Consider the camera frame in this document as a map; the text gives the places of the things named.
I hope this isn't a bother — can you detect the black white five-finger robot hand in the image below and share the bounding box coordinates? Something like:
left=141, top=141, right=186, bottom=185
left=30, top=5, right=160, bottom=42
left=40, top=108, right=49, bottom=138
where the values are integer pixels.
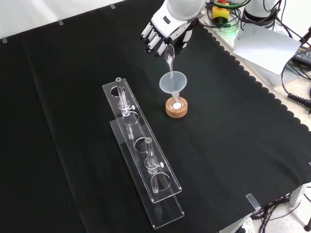
left=140, top=4, right=206, bottom=58

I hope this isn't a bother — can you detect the clear plastic funnel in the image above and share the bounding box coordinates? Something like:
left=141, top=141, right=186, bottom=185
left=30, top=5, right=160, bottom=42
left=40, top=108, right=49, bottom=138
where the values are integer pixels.
left=159, top=71, right=188, bottom=102

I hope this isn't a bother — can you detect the small round-bottom glass flask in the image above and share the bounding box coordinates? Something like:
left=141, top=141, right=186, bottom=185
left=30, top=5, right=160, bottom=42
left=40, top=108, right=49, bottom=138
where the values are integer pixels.
left=170, top=96, right=184, bottom=110

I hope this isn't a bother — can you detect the clear acrylic funnel stand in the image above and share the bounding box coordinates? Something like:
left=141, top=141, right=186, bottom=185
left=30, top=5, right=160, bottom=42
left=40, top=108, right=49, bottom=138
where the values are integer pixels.
left=102, top=77, right=185, bottom=230

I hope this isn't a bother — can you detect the yellow stop button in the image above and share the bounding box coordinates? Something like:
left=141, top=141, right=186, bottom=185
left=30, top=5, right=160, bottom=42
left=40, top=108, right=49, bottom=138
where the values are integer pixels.
left=211, top=5, right=230, bottom=25

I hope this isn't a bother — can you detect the pale board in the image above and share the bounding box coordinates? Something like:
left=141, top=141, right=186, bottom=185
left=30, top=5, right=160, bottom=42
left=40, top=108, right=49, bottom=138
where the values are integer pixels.
left=232, top=23, right=302, bottom=75

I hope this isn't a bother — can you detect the black cloth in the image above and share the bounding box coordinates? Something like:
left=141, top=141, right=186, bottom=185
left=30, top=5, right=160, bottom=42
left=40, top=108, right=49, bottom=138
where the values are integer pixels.
left=0, top=0, right=311, bottom=233

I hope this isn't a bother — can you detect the black power adapter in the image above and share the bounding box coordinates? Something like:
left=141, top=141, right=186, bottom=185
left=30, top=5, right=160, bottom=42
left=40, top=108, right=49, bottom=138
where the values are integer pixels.
left=293, top=46, right=311, bottom=65

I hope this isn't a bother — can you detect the clear tape strip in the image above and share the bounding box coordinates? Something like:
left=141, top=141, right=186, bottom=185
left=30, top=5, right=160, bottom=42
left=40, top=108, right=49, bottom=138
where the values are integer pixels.
left=245, top=193, right=259, bottom=210

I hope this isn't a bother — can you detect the white power strip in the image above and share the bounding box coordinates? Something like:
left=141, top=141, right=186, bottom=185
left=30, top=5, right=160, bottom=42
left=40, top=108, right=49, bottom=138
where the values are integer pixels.
left=233, top=216, right=255, bottom=233

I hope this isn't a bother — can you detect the green cable by base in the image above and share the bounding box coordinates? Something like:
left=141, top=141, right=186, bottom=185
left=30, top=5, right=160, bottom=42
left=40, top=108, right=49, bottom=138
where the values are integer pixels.
left=206, top=0, right=246, bottom=32

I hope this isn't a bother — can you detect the cork ring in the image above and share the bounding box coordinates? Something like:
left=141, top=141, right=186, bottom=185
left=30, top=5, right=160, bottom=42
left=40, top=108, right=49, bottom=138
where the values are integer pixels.
left=165, top=97, right=189, bottom=119

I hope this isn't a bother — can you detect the black coiled cable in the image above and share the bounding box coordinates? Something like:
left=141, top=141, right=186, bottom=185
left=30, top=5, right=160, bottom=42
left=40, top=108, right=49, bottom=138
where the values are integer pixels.
left=281, top=57, right=311, bottom=109

